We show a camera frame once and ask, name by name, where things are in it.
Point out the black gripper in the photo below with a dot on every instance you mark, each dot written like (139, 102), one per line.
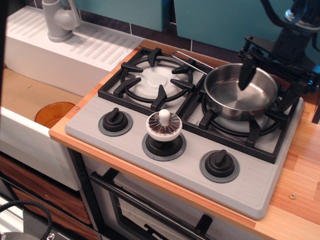
(285, 58)

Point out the stainless steel pan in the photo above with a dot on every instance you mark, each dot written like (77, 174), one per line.
(222, 92)

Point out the toy mushroom white brown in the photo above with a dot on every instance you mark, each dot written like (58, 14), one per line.
(164, 126)

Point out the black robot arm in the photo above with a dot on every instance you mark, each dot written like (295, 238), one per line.
(303, 17)

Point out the black right stove knob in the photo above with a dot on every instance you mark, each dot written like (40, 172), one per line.
(219, 166)

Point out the black stove knob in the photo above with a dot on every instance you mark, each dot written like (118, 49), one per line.
(219, 166)
(164, 151)
(115, 123)

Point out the grey toy stove top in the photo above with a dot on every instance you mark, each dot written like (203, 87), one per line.
(250, 193)

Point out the black middle stove knob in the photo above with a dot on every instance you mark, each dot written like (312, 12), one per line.
(164, 151)

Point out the black left stove knob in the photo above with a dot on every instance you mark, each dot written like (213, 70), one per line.
(115, 123)

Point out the black right burner grate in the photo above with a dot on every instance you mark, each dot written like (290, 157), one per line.
(267, 138)

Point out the black burner grate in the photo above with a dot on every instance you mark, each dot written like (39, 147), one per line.
(267, 138)
(152, 80)

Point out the black left burner grate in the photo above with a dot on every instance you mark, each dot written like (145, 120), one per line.
(152, 80)

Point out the brass countertop screw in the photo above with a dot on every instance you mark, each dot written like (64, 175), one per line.
(292, 196)

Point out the grey toy faucet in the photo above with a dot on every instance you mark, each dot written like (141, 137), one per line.
(60, 22)

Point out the orange plastic drain disc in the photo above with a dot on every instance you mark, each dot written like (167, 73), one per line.
(49, 115)

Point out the white toy sink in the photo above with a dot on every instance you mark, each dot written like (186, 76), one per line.
(39, 72)

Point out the wooden drawer fronts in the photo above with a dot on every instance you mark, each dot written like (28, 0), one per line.
(66, 206)

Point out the oven door with handle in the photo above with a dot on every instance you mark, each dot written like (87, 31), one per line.
(142, 212)

